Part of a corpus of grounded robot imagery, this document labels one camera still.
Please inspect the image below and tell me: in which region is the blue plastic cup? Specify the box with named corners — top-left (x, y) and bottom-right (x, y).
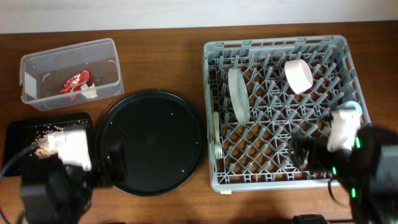
top-left (336, 101), bottom-right (363, 114)

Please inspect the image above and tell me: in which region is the wooden chopstick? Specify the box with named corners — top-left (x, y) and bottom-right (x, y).
top-left (210, 90), bottom-right (215, 115)

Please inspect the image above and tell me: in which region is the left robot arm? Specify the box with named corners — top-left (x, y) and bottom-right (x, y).
top-left (20, 141), bottom-right (127, 223)

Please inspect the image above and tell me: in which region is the black rectangular tray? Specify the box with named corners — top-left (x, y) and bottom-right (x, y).
top-left (3, 112), bottom-right (92, 179)

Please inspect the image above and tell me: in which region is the white saucer plate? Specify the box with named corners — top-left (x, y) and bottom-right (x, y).
top-left (284, 59), bottom-right (313, 95)

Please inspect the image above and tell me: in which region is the grey dishwasher rack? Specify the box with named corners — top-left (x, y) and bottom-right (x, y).
top-left (203, 35), bottom-right (366, 193)

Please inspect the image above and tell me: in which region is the clear plastic waste bin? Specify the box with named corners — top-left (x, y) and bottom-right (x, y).
top-left (19, 38), bottom-right (124, 111)

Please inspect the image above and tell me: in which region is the white plastic fork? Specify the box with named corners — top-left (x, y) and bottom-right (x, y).
top-left (213, 111), bottom-right (223, 160)

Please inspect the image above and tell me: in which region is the round black serving tray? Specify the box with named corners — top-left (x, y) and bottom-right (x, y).
top-left (95, 90), bottom-right (206, 196)

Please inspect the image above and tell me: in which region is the white tissue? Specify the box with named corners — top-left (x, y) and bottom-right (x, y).
top-left (81, 83), bottom-right (98, 99)

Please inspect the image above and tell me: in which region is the red snack wrapper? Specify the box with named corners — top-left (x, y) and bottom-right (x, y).
top-left (60, 70), bottom-right (92, 94)

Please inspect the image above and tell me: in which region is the white rice pile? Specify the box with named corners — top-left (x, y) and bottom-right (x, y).
top-left (34, 125), bottom-right (80, 159)

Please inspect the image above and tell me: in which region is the grey plate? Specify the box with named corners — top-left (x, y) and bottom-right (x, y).
top-left (228, 68), bottom-right (250, 125)

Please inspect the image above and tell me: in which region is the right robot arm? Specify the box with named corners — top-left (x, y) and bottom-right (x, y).
top-left (289, 126), bottom-right (397, 223)

